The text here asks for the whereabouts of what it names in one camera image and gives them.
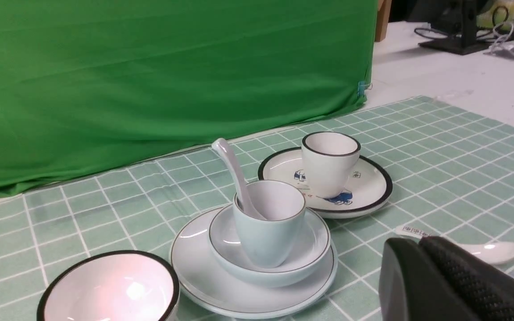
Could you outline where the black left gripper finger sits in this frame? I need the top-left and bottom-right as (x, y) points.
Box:
(378, 236), (514, 321)

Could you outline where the black-rimmed white cup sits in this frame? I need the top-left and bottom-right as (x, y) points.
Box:
(301, 131), (361, 199)

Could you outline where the light blue cup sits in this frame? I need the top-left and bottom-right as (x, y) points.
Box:
(232, 180), (306, 268)

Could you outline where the white ceramic spoon plain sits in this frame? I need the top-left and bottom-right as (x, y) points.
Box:
(211, 138), (265, 220)

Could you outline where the white ceramic spoon labelled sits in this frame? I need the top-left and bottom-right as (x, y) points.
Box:
(394, 224), (514, 265)

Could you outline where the black-rimmed printed white plate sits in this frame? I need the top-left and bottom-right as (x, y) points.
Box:
(257, 148), (393, 219)

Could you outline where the green checked tablecloth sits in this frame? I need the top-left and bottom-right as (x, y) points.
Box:
(0, 97), (514, 321)

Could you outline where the light blue shallow bowl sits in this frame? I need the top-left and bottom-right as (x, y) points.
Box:
(208, 206), (331, 288)

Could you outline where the blue binder clip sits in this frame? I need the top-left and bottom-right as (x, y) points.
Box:
(357, 81), (373, 97)

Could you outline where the light blue plate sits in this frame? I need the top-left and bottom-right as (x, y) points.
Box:
(170, 206), (338, 320)

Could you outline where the black-rimmed white bowl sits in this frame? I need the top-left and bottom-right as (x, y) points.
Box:
(35, 250), (180, 321)

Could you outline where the green backdrop cloth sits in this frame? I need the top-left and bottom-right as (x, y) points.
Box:
(0, 0), (377, 198)

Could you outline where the black stand with cables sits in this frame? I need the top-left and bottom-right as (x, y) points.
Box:
(406, 0), (514, 60)

